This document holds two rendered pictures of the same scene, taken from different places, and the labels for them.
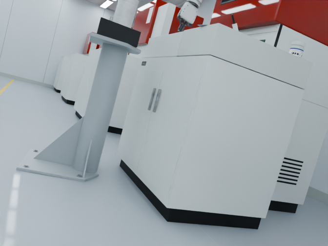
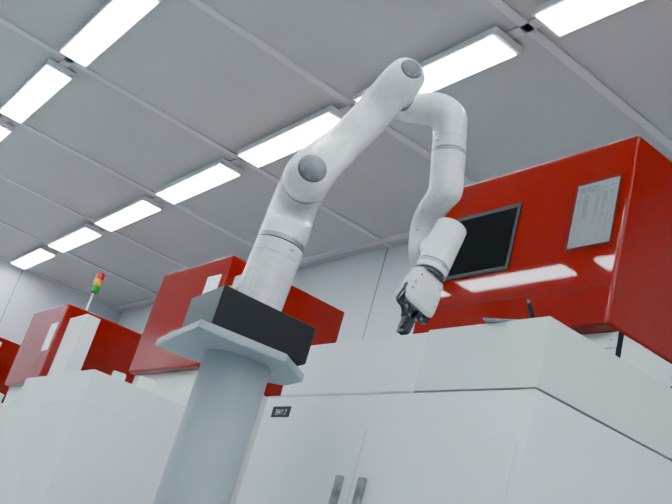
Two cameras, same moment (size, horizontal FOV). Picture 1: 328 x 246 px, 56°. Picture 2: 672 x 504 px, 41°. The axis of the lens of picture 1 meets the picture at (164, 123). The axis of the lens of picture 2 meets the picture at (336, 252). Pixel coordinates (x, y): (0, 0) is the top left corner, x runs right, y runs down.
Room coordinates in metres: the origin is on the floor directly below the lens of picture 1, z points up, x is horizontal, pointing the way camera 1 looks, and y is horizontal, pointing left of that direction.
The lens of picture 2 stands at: (-0.13, 0.48, 0.34)
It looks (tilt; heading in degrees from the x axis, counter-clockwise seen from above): 21 degrees up; 354
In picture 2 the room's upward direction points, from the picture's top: 17 degrees clockwise
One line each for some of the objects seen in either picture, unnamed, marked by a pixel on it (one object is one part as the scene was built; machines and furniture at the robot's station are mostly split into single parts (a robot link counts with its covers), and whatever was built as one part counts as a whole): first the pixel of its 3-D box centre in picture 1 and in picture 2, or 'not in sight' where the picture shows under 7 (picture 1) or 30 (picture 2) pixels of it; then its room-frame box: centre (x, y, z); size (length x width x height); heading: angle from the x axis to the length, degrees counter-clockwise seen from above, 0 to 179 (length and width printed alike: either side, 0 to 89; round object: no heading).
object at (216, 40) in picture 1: (243, 59); (574, 407); (1.71, -0.33, 0.89); 0.62 x 0.35 x 0.14; 115
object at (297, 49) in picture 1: (296, 51); not in sight; (1.72, -0.59, 1.01); 0.07 x 0.07 x 0.10
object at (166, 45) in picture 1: (167, 48); (361, 373); (2.00, 0.10, 0.89); 0.55 x 0.09 x 0.14; 25
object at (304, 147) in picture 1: (245, 141); not in sight; (2.51, -0.69, 0.41); 0.82 x 0.70 x 0.82; 25
